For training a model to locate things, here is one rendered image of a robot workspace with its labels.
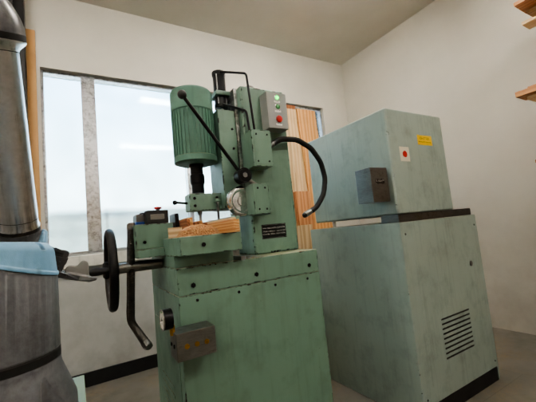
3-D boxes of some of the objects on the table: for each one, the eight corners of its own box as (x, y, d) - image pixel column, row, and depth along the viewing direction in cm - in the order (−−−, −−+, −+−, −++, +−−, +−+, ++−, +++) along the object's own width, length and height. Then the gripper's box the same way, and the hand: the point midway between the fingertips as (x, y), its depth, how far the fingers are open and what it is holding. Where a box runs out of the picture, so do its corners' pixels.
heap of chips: (174, 238, 108) (173, 226, 109) (213, 234, 115) (212, 223, 116) (181, 237, 101) (180, 225, 101) (222, 233, 108) (222, 222, 108)
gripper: (23, 242, 90) (104, 259, 100) (28, 242, 98) (103, 258, 107) (10, 273, 88) (95, 287, 97) (16, 270, 96) (93, 284, 105)
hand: (91, 280), depth 101 cm, fingers closed
